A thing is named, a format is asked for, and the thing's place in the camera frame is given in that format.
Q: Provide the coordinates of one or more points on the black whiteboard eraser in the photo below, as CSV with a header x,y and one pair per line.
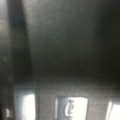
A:
x,y
71,108

